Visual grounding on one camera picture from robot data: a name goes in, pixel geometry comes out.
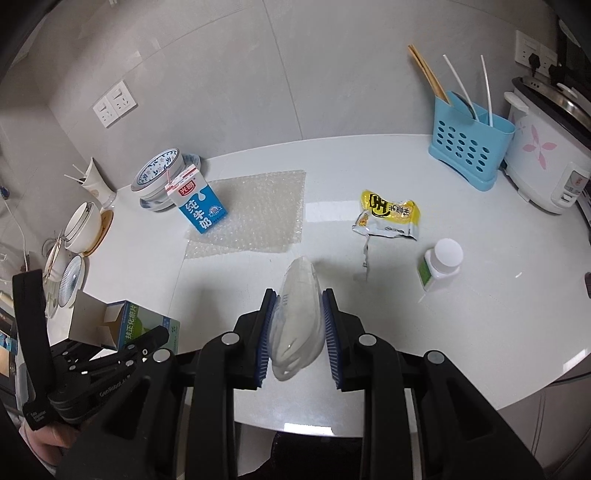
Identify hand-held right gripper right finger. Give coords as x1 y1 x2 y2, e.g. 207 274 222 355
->
322 288 550 480

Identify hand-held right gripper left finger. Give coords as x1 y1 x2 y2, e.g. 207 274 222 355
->
55 288 278 480

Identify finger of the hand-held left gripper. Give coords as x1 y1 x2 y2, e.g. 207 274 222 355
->
90 325 171 384
11 270 54 407

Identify green carton box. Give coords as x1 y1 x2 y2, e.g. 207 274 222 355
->
69 290 182 356

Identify clear plastic bottle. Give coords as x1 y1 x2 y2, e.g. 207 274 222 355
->
270 257 326 381

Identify bubble wrap sheet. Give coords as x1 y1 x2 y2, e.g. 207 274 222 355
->
184 170 308 260

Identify yellow snack wrapper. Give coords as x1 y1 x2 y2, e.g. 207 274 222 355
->
353 189 422 282

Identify person's left hand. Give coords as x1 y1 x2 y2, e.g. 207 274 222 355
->
18 418 79 467

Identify clear glass cup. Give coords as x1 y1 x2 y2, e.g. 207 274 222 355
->
42 231 77 319

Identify blue striped plate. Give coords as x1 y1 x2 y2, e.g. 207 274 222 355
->
58 254 88 308

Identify white black-rimmed bowl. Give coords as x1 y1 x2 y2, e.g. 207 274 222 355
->
63 202 103 254

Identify brown patterned pants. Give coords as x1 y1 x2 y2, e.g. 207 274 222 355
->
268 431 365 480

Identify wooden coaster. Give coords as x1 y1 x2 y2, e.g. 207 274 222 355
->
78 210 114 256

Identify white pill bottle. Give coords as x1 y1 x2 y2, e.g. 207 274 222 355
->
417 239 464 292

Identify blue milk carton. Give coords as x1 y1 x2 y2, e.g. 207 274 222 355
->
165 164 229 235

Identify white patterned cup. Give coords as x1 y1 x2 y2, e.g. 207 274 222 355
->
65 158 116 208

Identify blue patterned bowl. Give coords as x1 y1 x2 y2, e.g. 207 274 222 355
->
130 148 182 192

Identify blue utensil holder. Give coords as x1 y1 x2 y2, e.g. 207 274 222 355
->
428 90 516 192

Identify metal spoon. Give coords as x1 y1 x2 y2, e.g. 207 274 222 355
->
450 91 478 121

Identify wooden chopstick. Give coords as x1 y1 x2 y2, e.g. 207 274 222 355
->
407 47 447 105
412 45 452 103

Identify white plastic straw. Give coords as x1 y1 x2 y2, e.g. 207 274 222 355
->
480 55 494 127
443 54 476 121

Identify white floral rice cooker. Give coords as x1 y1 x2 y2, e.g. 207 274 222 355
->
502 76 591 214

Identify black rack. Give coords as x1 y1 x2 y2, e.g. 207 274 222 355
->
554 14 591 90

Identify white cable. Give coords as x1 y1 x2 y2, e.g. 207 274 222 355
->
0 196 28 273

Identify white wall socket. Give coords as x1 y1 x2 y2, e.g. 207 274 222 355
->
515 30 543 65
111 80 138 114
538 44 560 77
92 95 118 127

